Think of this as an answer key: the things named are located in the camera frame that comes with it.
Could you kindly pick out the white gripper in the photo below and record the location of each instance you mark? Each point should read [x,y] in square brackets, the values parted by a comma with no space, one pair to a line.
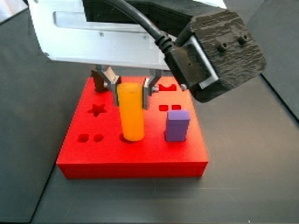
[69,38]

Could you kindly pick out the yellow oval peg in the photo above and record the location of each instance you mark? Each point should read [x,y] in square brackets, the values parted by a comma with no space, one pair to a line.
[130,97]

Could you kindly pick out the red shape sorter board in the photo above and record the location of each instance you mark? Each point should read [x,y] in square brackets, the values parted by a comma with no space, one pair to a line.
[95,151]

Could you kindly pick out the brown cylindrical peg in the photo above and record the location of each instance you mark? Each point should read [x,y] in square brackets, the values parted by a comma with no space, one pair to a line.
[99,82]

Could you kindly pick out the purple square peg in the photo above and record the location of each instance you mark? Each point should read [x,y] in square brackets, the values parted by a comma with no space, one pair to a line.
[176,125]

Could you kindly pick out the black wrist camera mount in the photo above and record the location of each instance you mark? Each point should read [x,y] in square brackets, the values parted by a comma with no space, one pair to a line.
[215,55]

